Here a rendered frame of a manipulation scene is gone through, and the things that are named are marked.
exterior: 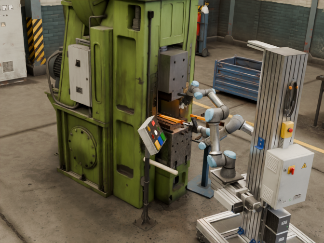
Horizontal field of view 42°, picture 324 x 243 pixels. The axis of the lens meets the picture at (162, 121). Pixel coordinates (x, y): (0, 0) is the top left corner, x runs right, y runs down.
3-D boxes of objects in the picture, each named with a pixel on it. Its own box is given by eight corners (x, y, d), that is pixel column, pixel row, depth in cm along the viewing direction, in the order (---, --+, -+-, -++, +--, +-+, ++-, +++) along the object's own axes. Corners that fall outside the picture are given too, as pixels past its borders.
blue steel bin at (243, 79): (281, 99, 856) (286, 64, 829) (261, 108, 801) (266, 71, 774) (232, 85, 929) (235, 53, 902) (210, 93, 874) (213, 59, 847)
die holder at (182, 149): (190, 159, 494) (193, 124, 477) (170, 170, 466) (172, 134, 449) (155, 144, 526) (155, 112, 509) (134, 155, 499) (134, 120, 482)
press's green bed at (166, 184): (187, 193, 512) (190, 159, 494) (168, 206, 485) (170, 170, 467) (154, 177, 544) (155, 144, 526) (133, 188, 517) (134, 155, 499)
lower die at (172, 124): (181, 126, 470) (181, 119, 466) (169, 131, 455) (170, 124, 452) (153, 116, 494) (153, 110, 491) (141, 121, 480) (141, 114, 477)
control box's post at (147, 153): (148, 222, 453) (150, 131, 412) (145, 224, 451) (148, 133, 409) (145, 221, 456) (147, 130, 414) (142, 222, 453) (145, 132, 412)
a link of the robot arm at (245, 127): (273, 155, 415) (226, 125, 421) (274, 148, 429) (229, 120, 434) (280, 145, 410) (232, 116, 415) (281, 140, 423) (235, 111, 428)
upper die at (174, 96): (182, 96, 456) (183, 88, 453) (171, 101, 442) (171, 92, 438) (154, 87, 481) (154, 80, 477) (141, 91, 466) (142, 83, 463)
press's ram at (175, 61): (190, 86, 462) (193, 50, 447) (168, 93, 435) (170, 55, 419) (161, 77, 487) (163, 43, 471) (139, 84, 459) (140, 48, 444)
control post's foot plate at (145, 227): (159, 222, 454) (159, 215, 451) (145, 232, 439) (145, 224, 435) (144, 214, 467) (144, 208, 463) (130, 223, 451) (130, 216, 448)
